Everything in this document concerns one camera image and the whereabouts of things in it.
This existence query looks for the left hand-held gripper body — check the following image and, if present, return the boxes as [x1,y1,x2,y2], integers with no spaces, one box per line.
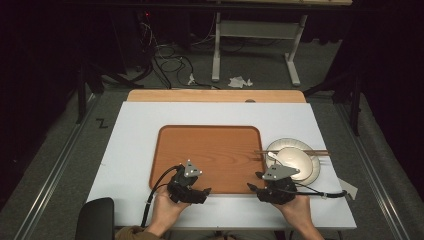
[167,159,208,205]

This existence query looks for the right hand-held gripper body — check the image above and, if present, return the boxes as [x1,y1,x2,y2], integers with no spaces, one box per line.
[256,163,301,205]

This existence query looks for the person's right hand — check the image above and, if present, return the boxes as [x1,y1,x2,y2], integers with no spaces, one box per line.
[273,195,316,231]

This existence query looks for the person's left hand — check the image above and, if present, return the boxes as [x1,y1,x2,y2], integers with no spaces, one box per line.
[146,186,191,236]

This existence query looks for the white spoon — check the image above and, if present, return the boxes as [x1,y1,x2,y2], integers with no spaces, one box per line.
[267,151,288,168]

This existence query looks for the white bowl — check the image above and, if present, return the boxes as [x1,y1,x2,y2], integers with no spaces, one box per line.
[276,146,314,181]

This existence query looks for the brown wooden tray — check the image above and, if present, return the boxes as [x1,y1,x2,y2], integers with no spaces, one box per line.
[149,124,267,195]

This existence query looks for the white plate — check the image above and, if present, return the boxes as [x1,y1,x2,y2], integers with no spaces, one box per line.
[265,137,322,187]

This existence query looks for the brown wooden chopstick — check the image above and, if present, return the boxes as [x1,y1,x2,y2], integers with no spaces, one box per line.
[254,150,331,157]

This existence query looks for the white board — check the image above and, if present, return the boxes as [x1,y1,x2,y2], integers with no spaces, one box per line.
[86,101,358,231]

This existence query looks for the white paper tag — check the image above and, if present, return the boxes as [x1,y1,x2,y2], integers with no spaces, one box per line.
[337,178,359,201]

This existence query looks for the black chair back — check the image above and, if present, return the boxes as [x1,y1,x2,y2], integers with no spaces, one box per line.
[74,197,116,240]

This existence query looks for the crumpled white paper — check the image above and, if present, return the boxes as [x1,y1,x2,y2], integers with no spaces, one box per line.
[227,75,254,89]

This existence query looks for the black metal stand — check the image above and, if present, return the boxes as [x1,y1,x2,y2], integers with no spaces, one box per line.
[302,63,364,137]
[75,56,134,125]

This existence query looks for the white metal stand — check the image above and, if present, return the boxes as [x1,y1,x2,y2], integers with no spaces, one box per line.
[211,11,309,88]

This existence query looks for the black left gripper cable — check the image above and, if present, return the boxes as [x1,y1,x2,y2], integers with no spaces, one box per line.
[140,165,183,229]

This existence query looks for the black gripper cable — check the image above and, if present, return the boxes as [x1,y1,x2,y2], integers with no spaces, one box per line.
[140,165,183,229]
[293,181,348,200]

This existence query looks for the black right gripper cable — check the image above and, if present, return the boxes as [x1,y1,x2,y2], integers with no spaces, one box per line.
[293,181,348,200]

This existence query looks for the metal floor rail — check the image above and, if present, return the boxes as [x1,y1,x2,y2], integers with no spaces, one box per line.
[334,102,412,240]
[12,93,103,240]

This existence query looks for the tangle of floor cables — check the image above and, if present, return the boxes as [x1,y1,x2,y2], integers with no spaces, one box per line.
[138,13,218,90]

